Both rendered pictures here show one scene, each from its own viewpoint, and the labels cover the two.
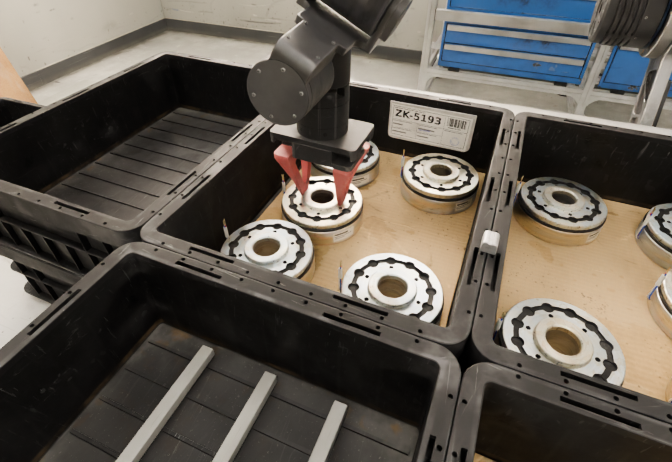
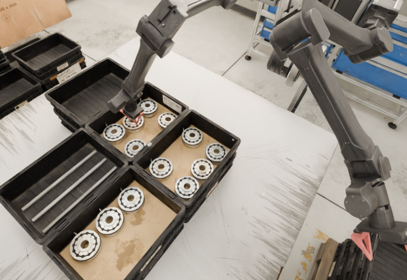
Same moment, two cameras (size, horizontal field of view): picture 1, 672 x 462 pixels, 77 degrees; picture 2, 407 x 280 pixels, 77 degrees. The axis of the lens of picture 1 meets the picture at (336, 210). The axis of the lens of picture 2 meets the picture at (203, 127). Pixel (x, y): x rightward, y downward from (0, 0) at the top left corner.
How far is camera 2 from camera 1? 86 cm
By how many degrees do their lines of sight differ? 14
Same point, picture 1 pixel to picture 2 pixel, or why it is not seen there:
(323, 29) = (122, 96)
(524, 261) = (174, 148)
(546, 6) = not seen: hidden behind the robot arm
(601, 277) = (189, 156)
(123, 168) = (89, 95)
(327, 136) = (129, 111)
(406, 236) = (151, 134)
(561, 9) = not seen: hidden behind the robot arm
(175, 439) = (85, 165)
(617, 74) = (340, 63)
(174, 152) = (104, 92)
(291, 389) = (109, 162)
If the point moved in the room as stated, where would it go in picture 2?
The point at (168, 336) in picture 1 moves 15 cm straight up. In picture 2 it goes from (89, 146) to (79, 126)
